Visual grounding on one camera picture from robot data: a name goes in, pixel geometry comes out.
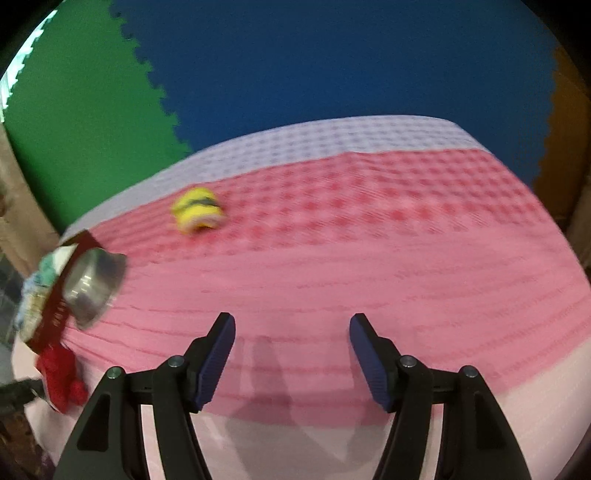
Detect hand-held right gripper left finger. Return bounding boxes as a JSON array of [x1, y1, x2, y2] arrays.
[[53, 312, 236, 480]]

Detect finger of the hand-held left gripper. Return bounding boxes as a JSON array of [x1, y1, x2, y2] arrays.
[[0, 377, 47, 408]]

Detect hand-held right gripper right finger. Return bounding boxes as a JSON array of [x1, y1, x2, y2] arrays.
[[349, 313, 532, 480]]

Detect red and silver cloth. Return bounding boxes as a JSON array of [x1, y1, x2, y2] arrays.
[[36, 345, 89, 413]]

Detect red tin box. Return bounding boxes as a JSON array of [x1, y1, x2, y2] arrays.
[[23, 230, 100, 356]]

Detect yellow striped sock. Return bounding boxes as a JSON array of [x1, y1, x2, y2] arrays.
[[171, 186, 228, 235]]

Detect striped pastel socks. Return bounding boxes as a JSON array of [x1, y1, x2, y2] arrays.
[[14, 294, 48, 341]]

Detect metal pot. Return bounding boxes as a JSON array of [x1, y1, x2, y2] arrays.
[[65, 248, 128, 330]]

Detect patterned curtain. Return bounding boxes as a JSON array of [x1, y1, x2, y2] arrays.
[[0, 124, 61, 261]]

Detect green foam mat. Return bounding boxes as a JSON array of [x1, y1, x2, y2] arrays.
[[0, 0, 195, 237]]

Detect blue foam mat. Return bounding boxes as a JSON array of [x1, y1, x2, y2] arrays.
[[111, 0, 562, 195]]

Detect orange foam mat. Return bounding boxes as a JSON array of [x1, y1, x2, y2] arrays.
[[531, 44, 591, 222]]

